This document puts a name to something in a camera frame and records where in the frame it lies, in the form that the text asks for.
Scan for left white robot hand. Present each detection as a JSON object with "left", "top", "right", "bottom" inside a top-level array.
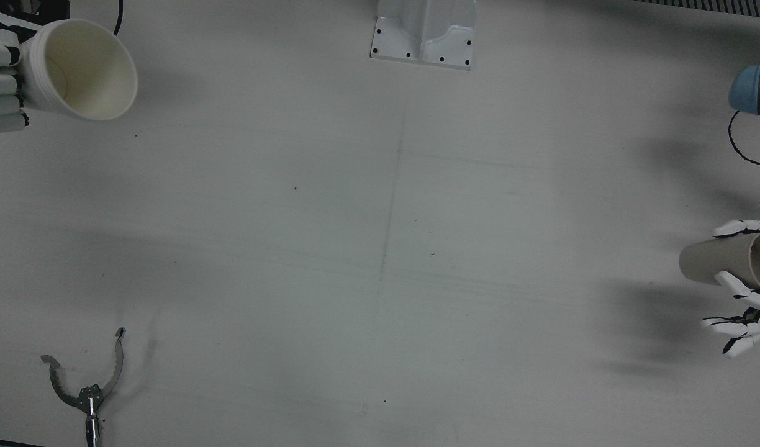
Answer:
[{"left": 701, "top": 219, "right": 760, "bottom": 359}]

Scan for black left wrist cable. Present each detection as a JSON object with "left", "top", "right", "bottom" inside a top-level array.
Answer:
[{"left": 727, "top": 111, "right": 760, "bottom": 167}]

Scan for beige paper cup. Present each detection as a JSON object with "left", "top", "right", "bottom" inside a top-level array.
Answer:
[{"left": 678, "top": 232, "right": 760, "bottom": 291}]

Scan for white ribbed paper cup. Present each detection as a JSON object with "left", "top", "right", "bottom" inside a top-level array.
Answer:
[{"left": 20, "top": 19, "right": 138, "bottom": 121}]

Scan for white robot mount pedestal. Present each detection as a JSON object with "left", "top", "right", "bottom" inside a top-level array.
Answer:
[{"left": 371, "top": 0, "right": 477, "bottom": 71}]

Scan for metal claw tongs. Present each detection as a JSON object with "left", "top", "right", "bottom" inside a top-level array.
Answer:
[{"left": 40, "top": 327, "right": 127, "bottom": 447}]

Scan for grey vent grille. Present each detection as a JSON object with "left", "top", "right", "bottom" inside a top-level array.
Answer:
[{"left": 631, "top": 0, "right": 760, "bottom": 18}]

